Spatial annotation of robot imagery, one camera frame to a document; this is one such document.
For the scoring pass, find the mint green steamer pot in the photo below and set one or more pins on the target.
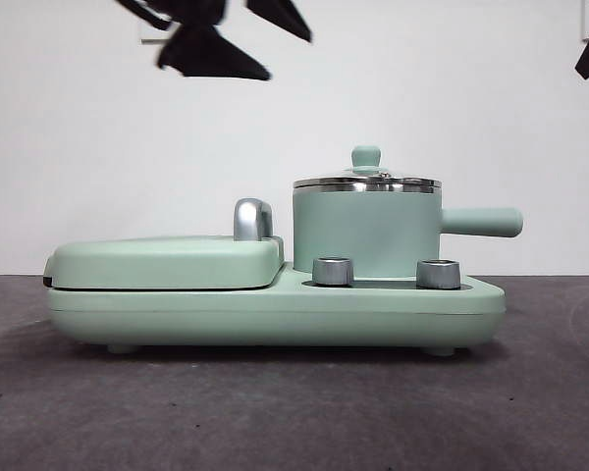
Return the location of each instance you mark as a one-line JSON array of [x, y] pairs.
[[368, 221]]

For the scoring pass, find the silver control knob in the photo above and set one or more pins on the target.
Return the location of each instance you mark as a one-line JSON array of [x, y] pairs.
[[438, 274], [331, 271]]

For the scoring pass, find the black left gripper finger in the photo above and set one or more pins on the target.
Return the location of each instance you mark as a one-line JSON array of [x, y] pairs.
[[211, 56], [287, 17]]

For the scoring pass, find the glass pot lid green knob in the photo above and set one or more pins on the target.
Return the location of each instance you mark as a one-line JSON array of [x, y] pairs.
[[367, 157]]

